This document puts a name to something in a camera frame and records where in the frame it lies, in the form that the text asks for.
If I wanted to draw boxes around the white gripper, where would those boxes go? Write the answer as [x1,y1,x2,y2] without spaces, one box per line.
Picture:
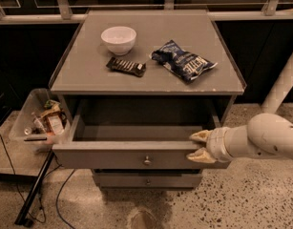
[186,127,234,163]

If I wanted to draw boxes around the dark chocolate bar wrapper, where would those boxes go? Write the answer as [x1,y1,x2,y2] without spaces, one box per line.
[106,57,146,77]

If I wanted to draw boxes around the black metal stand leg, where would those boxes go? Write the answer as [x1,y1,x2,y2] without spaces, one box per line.
[15,151,54,225]

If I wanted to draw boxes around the metal window railing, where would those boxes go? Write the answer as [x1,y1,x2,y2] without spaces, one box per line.
[0,0,293,24]

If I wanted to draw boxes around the snack packages in bin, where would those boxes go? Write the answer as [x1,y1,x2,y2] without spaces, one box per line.
[31,99,66,135]

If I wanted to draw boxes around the white ceramic bowl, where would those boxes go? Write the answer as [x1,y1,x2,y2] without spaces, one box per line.
[101,26,136,55]

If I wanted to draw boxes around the black floor cable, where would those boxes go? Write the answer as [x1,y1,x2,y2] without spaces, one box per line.
[0,129,77,229]

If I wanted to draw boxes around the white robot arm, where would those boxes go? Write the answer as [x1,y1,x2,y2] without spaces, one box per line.
[186,53,293,163]

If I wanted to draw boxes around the grey top drawer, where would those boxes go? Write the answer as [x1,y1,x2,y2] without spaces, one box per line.
[52,98,231,171]

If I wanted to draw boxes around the grey drawer cabinet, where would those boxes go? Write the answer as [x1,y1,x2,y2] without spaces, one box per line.
[48,10,247,189]

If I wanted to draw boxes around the clear plastic bin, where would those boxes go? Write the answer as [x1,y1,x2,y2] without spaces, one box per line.
[10,89,70,153]

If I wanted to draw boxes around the blue chip bag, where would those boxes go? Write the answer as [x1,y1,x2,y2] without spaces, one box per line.
[151,40,217,83]

